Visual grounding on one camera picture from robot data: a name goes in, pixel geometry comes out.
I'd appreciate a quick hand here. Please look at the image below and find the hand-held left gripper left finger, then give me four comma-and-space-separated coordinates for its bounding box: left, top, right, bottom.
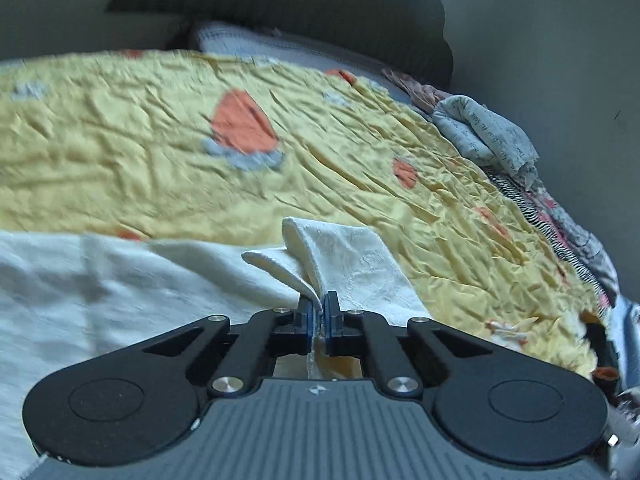
136, 294, 320, 402

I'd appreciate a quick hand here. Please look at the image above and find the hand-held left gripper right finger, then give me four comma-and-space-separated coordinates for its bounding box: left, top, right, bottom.
322, 290, 502, 402

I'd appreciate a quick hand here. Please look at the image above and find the white towel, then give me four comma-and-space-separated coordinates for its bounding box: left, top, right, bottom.
0, 217, 436, 480

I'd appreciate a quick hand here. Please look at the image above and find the grey floral cloth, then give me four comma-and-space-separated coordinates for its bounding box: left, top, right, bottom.
522, 179, 623, 306

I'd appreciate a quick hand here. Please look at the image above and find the black and white striped cloth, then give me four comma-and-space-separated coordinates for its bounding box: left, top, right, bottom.
486, 167, 558, 243

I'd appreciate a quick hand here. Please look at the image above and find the yellow printed blanket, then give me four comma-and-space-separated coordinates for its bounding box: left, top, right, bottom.
0, 50, 608, 378

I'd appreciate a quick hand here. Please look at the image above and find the pink cloth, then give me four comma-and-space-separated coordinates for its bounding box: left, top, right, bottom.
381, 67, 453, 112

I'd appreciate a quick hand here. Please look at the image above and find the white cloth with script print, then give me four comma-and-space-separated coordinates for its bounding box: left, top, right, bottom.
431, 93, 542, 183

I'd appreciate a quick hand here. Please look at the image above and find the grey patterned pillow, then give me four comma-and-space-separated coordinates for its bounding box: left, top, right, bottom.
189, 20, 401, 92

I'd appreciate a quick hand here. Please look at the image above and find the dark scalloped headboard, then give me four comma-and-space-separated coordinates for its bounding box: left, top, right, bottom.
106, 0, 454, 92

